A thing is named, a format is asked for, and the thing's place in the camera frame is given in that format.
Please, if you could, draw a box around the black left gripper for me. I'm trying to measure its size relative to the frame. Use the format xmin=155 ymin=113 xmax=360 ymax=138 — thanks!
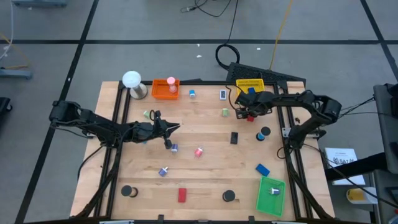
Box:
xmin=134 ymin=111 xmax=181 ymax=150

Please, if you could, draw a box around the black hourglass orange sand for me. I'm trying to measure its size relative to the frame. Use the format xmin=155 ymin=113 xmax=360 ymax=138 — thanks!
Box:
xmin=120 ymin=185 xmax=139 ymax=198

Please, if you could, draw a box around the green plastic basket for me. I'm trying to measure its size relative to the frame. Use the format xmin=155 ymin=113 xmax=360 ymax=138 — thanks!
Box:
xmin=255 ymin=175 xmax=287 ymax=218

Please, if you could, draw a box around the black hourglass blue sand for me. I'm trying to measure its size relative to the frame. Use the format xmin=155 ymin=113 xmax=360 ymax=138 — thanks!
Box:
xmin=256 ymin=126 xmax=272 ymax=142

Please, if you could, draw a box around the yellow plastic basket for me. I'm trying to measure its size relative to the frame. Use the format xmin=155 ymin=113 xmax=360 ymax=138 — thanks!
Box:
xmin=235 ymin=78 xmax=266 ymax=98

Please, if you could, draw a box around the orange plastic basket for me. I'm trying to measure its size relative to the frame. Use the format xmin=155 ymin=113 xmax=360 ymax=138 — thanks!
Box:
xmin=150 ymin=78 xmax=181 ymax=101

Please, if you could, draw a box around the black perforated case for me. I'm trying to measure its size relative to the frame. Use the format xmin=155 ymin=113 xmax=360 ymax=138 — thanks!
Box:
xmin=225 ymin=62 xmax=307 ymax=85

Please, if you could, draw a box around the black hourglass white sand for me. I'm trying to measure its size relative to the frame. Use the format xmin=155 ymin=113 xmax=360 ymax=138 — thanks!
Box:
xmin=221 ymin=189 xmax=236 ymax=202

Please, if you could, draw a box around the white booklet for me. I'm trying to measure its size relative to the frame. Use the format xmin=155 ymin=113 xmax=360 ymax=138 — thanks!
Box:
xmin=324 ymin=147 xmax=367 ymax=187

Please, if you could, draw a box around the black beam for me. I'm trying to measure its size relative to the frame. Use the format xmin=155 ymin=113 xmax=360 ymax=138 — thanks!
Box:
xmin=325 ymin=151 xmax=389 ymax=182

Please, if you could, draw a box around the yellow white container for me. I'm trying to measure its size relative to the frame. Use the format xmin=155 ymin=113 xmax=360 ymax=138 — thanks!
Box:
xmin=346 ymin=187 xmax=379 ymax=205

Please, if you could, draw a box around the grey cabinet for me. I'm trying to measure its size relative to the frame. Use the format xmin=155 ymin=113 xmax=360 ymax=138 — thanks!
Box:
xmin=372 ymin=82 xmax=398 ymax=224

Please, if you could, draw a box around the grey table foot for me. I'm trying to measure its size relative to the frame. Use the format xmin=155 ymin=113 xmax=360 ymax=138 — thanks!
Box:
xmin=0 ymin=68 xmax=34 ymax=80

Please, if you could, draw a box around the black caster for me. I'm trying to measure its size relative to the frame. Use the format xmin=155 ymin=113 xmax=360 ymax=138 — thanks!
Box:
xmin=0 ymin=96 xmax=13 ymax=114

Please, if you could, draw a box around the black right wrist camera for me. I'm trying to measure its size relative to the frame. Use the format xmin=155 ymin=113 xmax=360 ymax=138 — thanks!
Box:
xmin=235 ymin=92 xmax=251 ymax=108

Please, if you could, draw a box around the black aluminium table frame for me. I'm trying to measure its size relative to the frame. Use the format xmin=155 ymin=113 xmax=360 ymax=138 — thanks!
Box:
xmin=70 ymin=79 xmax=336 ymax=222

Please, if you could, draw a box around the black coiled cable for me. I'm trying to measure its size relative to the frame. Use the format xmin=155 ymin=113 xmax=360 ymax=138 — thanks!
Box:
xmin=215 ymin=0 xmax=241 ymax=71

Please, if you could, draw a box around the yellow cable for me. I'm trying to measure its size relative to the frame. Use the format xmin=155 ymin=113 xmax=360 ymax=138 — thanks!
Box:
xmin=269 ymin=0 xmax=294 ymax=70

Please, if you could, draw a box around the thin black floor cable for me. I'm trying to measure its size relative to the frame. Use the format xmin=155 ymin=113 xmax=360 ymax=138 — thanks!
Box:
xmin=180 ymin=0 xmax=233 ymax=18

